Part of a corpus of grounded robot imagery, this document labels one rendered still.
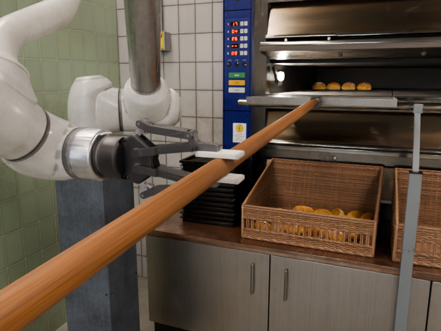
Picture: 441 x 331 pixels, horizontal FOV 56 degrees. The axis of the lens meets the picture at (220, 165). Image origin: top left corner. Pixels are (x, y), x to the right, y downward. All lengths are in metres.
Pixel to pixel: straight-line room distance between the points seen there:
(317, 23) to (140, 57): 1.08
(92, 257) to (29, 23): 0.54
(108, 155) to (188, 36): 1.73
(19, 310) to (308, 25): 1.98
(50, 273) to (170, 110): 1.19
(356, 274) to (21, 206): 1.46
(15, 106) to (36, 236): 1.54
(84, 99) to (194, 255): 0.85
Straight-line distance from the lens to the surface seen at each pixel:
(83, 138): 0.71
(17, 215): 2.07
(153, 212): 0.43
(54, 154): 0.73
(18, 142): 0.69
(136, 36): 1.25
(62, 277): 0.33
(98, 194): 1.48
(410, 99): 2.11
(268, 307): 1.89
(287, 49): 2.02
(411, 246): 1.62
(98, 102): 1.48
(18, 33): 0.78
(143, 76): 1.36
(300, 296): 1.82
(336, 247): 1.75
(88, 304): 1.69
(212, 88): 2.29
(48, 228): 2.22
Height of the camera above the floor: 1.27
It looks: 12 degrees down
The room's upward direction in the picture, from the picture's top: straight up
